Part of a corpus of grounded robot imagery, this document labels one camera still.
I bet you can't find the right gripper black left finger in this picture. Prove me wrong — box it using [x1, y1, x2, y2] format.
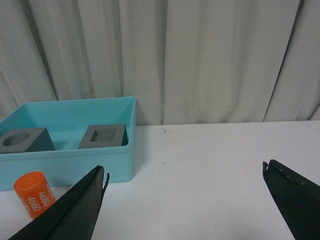
[10, 165, 110, 240]

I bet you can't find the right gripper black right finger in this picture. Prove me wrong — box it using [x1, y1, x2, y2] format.
[262, 159, 320, 240]

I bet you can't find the orange cylinder part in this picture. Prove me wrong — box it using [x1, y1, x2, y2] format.
[13, 171, 56, 220]

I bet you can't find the gray block with square recess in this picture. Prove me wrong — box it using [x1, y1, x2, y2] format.
[78, 123, 129, 149]

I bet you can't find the gray block with round hole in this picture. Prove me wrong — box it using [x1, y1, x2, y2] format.
[0, 127, 55, 154]

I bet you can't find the light blue plastic box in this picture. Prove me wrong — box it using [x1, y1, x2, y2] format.
[0, 97, 136, 191]

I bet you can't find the white pleated curtain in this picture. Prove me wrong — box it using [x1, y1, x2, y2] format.
[0, 0, 320, 125]

